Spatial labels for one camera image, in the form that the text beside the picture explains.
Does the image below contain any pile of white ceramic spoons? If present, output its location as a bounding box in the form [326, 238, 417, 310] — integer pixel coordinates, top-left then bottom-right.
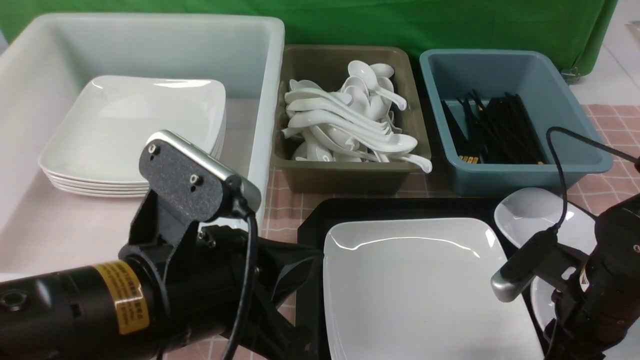
[280, 60, 434, 174]

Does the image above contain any large white rectangular plate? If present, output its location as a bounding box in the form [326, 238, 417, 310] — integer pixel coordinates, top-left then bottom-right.
[322, 218, 544, 360]

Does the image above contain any green backdrop cloth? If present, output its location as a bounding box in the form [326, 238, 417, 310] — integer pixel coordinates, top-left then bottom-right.
[0, 0, 617, 75]

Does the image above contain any pink checkered tablecloth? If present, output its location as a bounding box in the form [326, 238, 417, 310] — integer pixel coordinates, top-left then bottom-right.
[165, 104, 640, 360]

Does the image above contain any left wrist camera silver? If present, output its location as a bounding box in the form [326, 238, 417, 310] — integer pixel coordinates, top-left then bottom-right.
[138, 130, 262, 223]

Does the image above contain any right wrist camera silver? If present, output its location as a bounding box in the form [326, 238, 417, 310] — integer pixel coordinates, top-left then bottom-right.
[490, 225, 559, 303]

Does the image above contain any lower small white dish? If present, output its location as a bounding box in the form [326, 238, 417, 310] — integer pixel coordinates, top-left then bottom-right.
[530, 276, 556, 332]

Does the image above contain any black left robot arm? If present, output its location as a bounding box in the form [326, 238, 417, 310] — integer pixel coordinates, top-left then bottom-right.
[1, 191, 323, 360]

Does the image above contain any large white plastic tub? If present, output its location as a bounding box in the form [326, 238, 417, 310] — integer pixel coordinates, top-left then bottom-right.
[0, 13, 285, 281]

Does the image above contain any bundle of black chopsticks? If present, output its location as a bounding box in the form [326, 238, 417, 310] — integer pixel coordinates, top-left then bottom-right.
[440, 89, 547, 165]

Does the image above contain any small white dish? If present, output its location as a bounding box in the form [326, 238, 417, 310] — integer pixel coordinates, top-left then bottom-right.
[530, 276, 556, 332]
[494, 187, 597, 255]

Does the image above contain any olive green plastic bin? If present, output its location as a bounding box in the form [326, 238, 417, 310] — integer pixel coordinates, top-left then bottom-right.
[272, 44, 432, 194]

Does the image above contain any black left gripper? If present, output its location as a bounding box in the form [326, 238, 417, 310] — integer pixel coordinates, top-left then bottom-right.
[117, 190, 326, 360]

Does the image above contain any stack of white square plates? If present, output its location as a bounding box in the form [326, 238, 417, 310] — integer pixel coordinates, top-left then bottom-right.
[39, 75, 227, 198]

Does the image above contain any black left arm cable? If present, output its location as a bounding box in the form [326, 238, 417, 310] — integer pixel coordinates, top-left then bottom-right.
[220, 195, 261, 360]

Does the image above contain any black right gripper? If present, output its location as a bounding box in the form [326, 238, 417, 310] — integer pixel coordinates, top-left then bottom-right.
[545, 195, 640, 360]

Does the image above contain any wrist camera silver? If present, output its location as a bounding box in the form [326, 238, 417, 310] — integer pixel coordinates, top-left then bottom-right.
[138, 130, 262, 223]
[490, 225, 559, 303]

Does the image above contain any blue plastic bin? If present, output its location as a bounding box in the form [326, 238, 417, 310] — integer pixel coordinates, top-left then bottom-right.
[419, 48, 601, 197]

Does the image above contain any upper small white dish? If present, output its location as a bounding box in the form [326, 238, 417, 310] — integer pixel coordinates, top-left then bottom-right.
[494, 187, 597, 255]

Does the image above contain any black serving tray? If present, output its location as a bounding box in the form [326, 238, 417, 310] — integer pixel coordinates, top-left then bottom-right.
[295, 198, 546, 360]

